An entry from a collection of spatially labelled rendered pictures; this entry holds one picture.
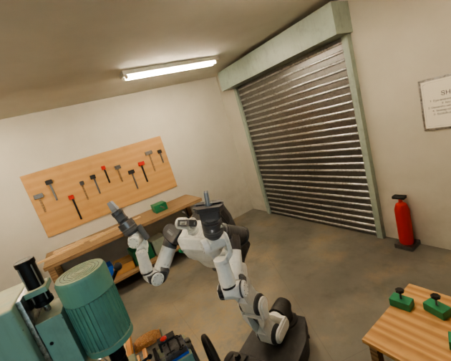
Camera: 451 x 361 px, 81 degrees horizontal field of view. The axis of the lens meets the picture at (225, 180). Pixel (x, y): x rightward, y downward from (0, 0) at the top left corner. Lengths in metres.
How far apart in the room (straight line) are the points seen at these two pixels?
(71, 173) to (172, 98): 1.98
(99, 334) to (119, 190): 3.44
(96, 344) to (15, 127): 3.64
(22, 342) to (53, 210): 3.37
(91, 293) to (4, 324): 0.24
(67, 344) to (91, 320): 0.11
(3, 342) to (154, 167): 3.68
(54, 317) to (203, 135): 4.18
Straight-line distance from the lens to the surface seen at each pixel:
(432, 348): 1.85
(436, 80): 3.04
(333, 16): 3.16
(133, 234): 1.60
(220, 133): 5.13
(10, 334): 1.13
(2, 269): 4.65
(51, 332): 1.17
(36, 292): 1.15
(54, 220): 4.44
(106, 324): 1.16
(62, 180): 4.38
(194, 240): 1.49
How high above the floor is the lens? 1.87
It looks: 12 degrees down
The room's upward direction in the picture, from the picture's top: 17 degrees counter-clockwise
